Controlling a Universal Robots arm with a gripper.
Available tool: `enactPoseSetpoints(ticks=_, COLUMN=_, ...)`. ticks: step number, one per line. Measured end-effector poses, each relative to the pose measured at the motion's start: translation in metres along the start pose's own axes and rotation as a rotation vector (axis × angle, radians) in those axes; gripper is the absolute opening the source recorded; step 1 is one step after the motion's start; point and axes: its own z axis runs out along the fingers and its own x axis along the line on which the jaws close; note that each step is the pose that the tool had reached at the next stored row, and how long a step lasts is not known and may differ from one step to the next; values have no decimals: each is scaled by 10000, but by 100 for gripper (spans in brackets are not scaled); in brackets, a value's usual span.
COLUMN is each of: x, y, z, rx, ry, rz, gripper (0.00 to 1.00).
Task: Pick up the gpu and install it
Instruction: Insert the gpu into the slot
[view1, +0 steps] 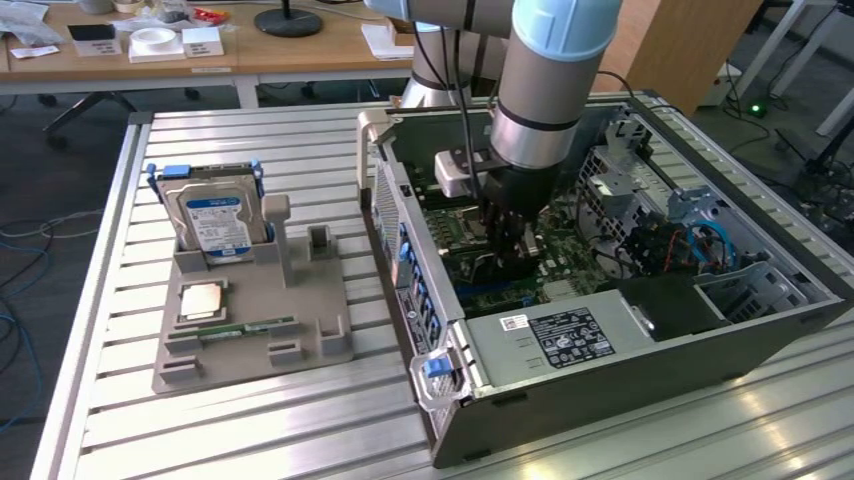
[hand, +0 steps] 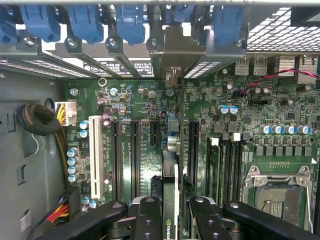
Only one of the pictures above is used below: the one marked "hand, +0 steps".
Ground installed green RAM stick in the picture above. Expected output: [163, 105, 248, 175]
[206, 136, 222, 204]

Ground black RAM slot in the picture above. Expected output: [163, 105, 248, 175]
[231, 132, 244, 204]
[221, 139, 232, 204]

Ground black long expansion slot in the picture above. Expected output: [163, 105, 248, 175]
[187, 119, 200, 191]
[129, 119, 142, 199]
[111, 119, 124, 201]

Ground metal CPU socket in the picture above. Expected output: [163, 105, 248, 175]
[241, 163, 316, 234]

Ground white expansion slot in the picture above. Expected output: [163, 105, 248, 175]
[88, 114, 105, 200]

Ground black short expansion slot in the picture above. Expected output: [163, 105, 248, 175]
[149, 121, 161, 148]

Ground green motherboard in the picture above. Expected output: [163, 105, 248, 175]
[63, 62, 320, 240]

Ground white power connector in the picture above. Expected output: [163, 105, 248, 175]
[54, 101, 78, 127]

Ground open grey PC case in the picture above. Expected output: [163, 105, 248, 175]
[0, 0, 320, 240]

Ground grey power supply unit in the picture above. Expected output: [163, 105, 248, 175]
[0, 69, 67, 240]

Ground red yellow power wire bundle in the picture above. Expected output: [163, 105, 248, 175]
[32, 187, 81, 240]

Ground black sleeved cable bundle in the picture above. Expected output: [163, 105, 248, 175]
[16, 102, 69, 187]

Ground red black twisted wire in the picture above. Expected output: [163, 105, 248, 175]
[239, 67, 320, 96]

